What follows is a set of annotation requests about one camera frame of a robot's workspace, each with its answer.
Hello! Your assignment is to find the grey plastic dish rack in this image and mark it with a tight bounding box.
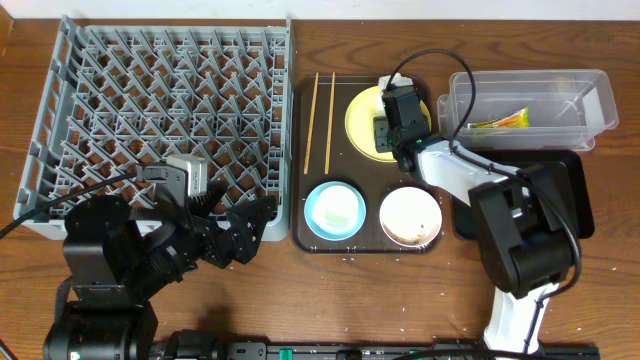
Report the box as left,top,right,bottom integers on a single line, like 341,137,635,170
13,17,295,241

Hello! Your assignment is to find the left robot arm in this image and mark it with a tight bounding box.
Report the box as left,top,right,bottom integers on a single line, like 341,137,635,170
43,181,277,359

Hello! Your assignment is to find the black waste tray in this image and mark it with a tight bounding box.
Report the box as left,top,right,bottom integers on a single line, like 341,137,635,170
450,150,595,241

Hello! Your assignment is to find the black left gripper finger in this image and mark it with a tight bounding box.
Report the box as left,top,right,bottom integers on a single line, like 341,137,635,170
189,180,227,218
230,196,277,250

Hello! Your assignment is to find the yellow round plate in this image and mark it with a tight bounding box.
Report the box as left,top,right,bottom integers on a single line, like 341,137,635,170
345,86,432,163

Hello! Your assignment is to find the wooden chopstick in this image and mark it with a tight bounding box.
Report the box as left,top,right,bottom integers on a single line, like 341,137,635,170
324,72,336,175
303,72,319,175

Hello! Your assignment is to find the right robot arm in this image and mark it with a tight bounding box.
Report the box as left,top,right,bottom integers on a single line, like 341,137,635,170
375,84,582,358

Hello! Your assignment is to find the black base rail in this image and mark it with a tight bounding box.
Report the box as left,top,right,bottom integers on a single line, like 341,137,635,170
149,329,601,360

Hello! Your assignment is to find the green snack wrapper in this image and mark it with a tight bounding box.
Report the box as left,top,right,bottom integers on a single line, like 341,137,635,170
467,107,530,129

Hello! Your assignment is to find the white bowl with residue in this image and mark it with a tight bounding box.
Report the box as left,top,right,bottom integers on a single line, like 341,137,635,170
379,186,443,248

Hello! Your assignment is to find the clear plastic waste bin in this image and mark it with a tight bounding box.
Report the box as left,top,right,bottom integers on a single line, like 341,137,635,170
437,69,619,151

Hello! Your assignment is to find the light blue bowl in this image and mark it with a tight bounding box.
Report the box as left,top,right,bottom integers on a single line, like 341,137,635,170
304,181,367,242

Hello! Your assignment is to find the white napkin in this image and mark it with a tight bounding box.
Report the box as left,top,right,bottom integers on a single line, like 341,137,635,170
378,73,413,93

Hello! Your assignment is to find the dark brown serving tray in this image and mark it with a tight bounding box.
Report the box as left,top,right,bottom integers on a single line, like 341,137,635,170
291,75,439,255

